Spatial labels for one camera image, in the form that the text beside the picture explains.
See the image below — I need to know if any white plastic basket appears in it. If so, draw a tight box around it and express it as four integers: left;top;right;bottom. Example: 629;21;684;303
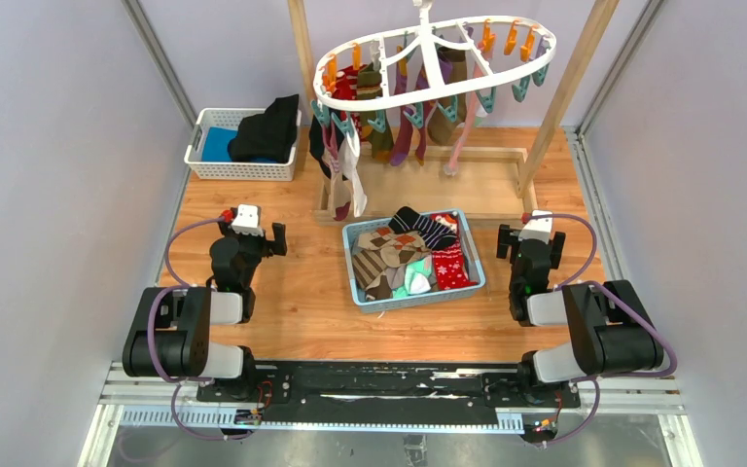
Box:
183;107;302;182

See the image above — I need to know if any black hanging sock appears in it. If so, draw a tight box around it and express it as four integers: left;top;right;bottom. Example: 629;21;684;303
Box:
308;117;344;180

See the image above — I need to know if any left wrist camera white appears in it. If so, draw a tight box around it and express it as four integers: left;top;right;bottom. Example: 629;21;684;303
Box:
230;204;265;236

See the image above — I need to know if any pink hanging sock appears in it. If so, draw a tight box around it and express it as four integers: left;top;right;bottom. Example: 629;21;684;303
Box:
444;93;488;176

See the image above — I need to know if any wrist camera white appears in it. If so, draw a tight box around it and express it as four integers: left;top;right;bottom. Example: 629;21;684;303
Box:
230;204;265;236
518;210;552;243

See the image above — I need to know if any wooden hanger rack frame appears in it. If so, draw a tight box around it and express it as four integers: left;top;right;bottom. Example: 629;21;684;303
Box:
288;1;618;223

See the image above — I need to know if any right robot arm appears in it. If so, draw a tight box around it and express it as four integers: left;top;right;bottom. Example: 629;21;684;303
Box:
496;219;665;406

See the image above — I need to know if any purple cable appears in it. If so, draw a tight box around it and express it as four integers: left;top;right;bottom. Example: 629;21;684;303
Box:
521;212;679;446
146;216;252;442

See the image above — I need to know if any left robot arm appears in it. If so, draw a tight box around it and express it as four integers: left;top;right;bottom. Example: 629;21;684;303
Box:
122;217;288;402

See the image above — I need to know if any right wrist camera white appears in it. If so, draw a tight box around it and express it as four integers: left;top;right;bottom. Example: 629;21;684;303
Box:
518;210;552;243

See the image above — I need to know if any olive striped hanging sock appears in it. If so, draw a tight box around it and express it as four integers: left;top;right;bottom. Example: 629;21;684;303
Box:
355;61;395;162

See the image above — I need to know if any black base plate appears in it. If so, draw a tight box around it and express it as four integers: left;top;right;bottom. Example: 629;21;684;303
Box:
196;360;580;427

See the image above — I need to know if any brown striped sock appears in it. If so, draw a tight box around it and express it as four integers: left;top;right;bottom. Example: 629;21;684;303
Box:
351;249;394;296

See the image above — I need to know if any maroon purple hanging sock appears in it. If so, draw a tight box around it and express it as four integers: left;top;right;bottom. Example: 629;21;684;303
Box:
388;60;452;167

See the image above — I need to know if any teal white sock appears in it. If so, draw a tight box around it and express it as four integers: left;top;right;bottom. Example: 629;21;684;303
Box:
392;256;437;299

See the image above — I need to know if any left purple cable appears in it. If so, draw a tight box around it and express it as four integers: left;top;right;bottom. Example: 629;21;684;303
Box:
146;216;252;442

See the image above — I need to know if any white oval clip hanger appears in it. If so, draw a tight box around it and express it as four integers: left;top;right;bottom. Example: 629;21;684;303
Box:
311;1;557;113

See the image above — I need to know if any white hanging sock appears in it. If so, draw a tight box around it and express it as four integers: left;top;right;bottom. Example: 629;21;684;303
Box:
339;131;368;218

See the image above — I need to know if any red hanging sock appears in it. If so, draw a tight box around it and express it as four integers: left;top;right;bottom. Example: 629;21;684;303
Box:
332;65;365;141

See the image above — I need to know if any black striped sock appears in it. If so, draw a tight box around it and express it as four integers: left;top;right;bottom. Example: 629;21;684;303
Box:
388;206;458;251

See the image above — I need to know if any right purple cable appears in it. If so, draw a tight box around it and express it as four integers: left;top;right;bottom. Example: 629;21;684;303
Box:
521;212;679;446

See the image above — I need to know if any black cloth in basket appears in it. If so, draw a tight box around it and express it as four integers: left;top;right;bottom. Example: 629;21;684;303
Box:
229;94;300;163

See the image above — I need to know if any blue cloth in basket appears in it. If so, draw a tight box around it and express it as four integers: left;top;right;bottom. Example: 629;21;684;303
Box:
200;126;238;163

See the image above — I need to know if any red christmas sock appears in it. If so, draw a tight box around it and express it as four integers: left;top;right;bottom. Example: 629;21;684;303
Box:
431;213;475;291

